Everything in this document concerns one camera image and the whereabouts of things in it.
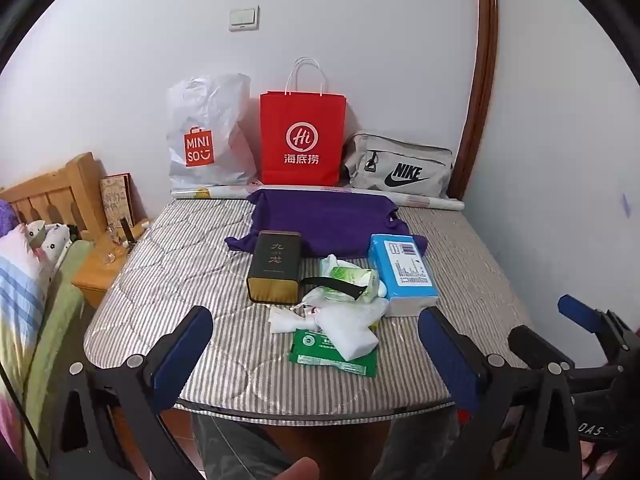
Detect patterned notebook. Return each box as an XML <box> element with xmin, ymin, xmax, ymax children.
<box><xmin>100</xmin><ymin>173</ymin><xmax>137</xmax><ymax>233</ymax></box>

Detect wooden nightstand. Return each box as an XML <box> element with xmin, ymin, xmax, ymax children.
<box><xmin>71</xmin><ymin>217</ymin><xmax>153</xmax><ymax>308</ymax></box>

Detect grey waist bag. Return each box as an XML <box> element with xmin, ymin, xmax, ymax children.
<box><xmin>341</xmin><ymin>132</ymin><xmax>455</xmax><ymax>200</ymax></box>

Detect pastel striped blanket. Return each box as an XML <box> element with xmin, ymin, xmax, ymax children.
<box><xmin>0</xmin><ymin>225</ymin><xmax>51</xmax><ymax>461</ymax></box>

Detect green wipe packet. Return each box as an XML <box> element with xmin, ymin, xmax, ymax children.
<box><xmin>289</xmin><ymin>328</ymin><xmax>378</xmax><ymax>378</ymax></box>

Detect white paper tissue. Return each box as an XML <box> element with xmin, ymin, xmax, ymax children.
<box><xmin>269</xmin><ymin>305</ymin><xmax>321</xmax><ymax>335</ymax></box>

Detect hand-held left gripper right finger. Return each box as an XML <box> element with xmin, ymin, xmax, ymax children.
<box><xmin>417</xmin><ymin>306</ymin><xmax>583</xmax><ymax>480</ymax></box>

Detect white plastic shopping bag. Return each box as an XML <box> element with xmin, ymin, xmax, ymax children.
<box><xmin>166</xmin><ymin>73</ymin><xmax>258</xmax><ymax>192</ymax></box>

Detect person's grey pants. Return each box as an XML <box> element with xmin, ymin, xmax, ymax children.
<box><xmin>190</xmin><ymin>402</ymin><xmax>461</xmax><ymax>480</ymax></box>

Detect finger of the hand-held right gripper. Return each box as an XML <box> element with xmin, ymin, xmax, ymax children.
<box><xmin>507</xmin><ymin>325</ymin><xmax>576</xmax><ymax>373</ymax></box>
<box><xmin>557</xmin><ymin>294</ymin><xmax>640</xmax><ymax>367</ymax></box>

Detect purple plush toy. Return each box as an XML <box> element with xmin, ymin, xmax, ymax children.
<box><xmin>0</xmin><ymin>199</ymin><xmax>21</xmax><ymax>233</ymax></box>

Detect person's left hand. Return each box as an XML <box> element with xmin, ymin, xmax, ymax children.
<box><xmin>272</xmin><ymin>456</ymin><xmax>321</xmax><ymax>480</ymax></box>

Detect printed paper roll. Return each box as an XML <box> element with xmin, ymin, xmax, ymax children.
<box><xmin>170</xmin><ymin>183</ymin><xmax>466</xmax><ymax>213</ymax></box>

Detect wooden headboard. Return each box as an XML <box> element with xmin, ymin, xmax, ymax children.
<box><xmin>0</xmin><ymin>152</ymin><xmax>108</xmax><ymax>241</ymax></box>

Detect blue tissue pack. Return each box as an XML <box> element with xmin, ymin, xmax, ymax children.
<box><xmin>368</xmin><ymin>233</ymin><xmax>440</xmax><ymax>317</ymax></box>

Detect black and gold box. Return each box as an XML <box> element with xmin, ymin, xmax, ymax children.
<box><xmin>246</xmin><ymin>230</ymin><xmax>302</xmax><ymax>305</ymax></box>

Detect white light switch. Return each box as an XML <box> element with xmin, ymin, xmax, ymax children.
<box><xmin>229</xmin><ymin>5</ymin><xmax>261</xmax><ymax>32</ymax></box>

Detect red paper bag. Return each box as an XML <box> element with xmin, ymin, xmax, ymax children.
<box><xmin>259</xmin><ymin>57</ymin><xmax>347</xmax><ymax>187</ymax></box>

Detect person's right hand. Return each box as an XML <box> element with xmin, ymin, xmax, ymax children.
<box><xmin>581</xmin><ymin>439</ymin><xmax>625</xmax><ymax>480</ymax></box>

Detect brown wooden door frame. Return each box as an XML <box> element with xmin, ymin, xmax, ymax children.
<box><xmin>447</xmin><ymin>0</ymin><xmax>501</xmax><ymax>201</ymax></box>

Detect purple towel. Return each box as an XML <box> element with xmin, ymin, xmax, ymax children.
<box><xmin>224</xmin><ymin>187</ymin><xmax>429</xmax><ymax>260</ymax></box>

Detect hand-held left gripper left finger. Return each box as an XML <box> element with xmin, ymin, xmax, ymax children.
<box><xmin>47</xmin><ymin>305</ymin><xmax>216</xmax><ymax>480</ymax></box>

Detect black strap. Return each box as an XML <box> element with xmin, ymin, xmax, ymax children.
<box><xmin>299</xmin><ymin>276</ymin><xmax>364</xmax><ymax>302</ymax></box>

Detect clear glass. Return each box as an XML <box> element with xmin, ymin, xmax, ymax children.
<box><xmin>101</xmin><ymin>232</ymin><xmax>126</xmax><ymax>266</ymax></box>

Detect green tissue pack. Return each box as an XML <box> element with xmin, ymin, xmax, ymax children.
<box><xmin>327</xmin><ymin>265</ymin><xmax>379</xmax><ymax>304</ymax></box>

